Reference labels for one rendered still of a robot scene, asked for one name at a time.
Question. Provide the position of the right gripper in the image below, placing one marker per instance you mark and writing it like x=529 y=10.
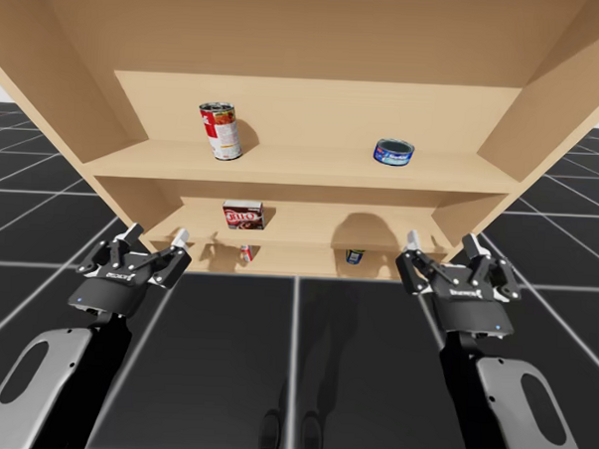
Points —
x=469 y=311

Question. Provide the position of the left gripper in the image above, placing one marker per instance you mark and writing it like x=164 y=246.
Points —
x=107 y=293

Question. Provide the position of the green and blue rectangular can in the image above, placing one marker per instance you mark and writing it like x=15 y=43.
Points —
x=355 y=257

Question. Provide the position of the red and white can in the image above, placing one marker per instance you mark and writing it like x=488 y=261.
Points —
x=224 y=132

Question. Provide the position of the pale wooden shelf unit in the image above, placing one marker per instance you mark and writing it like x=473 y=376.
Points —
x=334 y=111

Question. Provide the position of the red and white carton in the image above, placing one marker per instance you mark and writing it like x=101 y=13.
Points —
x=247 y=253

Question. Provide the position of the brown carton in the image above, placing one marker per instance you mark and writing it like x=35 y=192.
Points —
x=244 y=216

